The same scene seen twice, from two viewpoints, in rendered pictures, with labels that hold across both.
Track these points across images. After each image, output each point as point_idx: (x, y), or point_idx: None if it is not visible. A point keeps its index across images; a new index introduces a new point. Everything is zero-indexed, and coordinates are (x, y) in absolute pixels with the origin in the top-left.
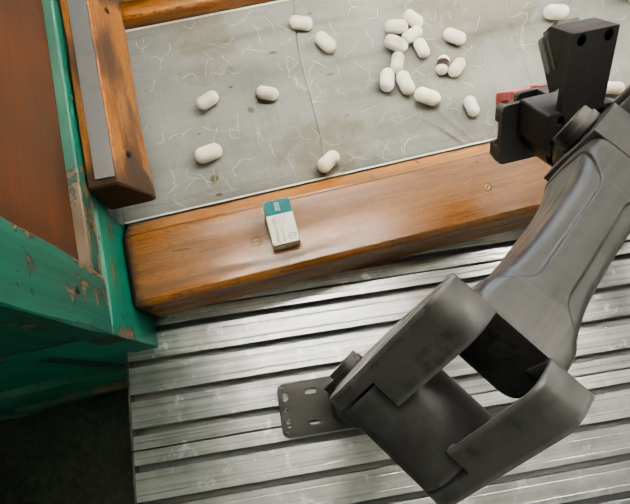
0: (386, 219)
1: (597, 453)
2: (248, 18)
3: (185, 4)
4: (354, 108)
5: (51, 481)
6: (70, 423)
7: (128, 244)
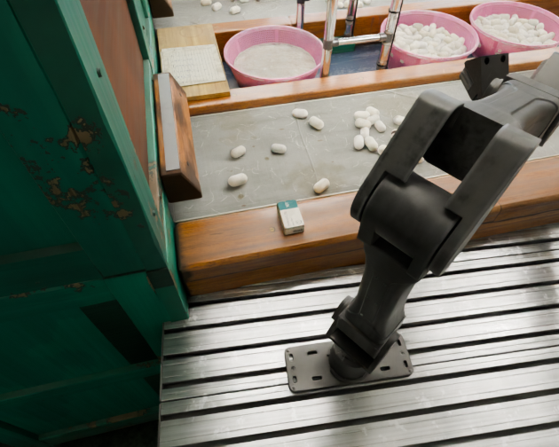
0: None
1: None
2: (265, 112)
3: (226, 102)
4: (337, 158)
5: None
6: None
7: (178, 230)
